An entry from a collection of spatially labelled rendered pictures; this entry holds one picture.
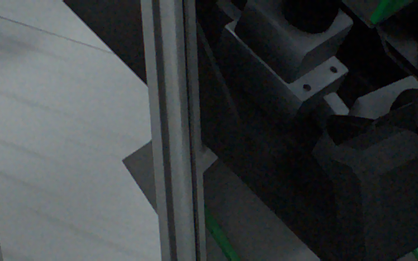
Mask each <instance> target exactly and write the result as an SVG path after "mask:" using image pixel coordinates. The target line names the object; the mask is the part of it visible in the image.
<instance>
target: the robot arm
mask: <svg viewBox="0 0 418 261"><path fill-rule="evenodd" d="M326 127H327V133H328V135H329V137H330V138H331V139H332V140H333V141H334V143H335V144H336V145H337V146H336V147H335V149H334V151H333V152H332V155H331V162H332V171H333V181H334V190H335V209H336V218H337V228H338V238H339V247H340V258H341V260H342V261H396V260H398V259H400V258H402V256H404V255H406V254H408V253H410V252H411V251H413V250H414V249H416V248H418V135H417V134H416V107H415V103H414V102H411V103H409V104H407V105H405V106H404V107H399V108H397V109H396V110H393V111H391V112H389V113H387V114H384V115H382V116H380V117H378V118H377V119H371V118H365V117H360V116H349V115H333V114H332V115H329V116H328V117H327V118H326Z"/></svg>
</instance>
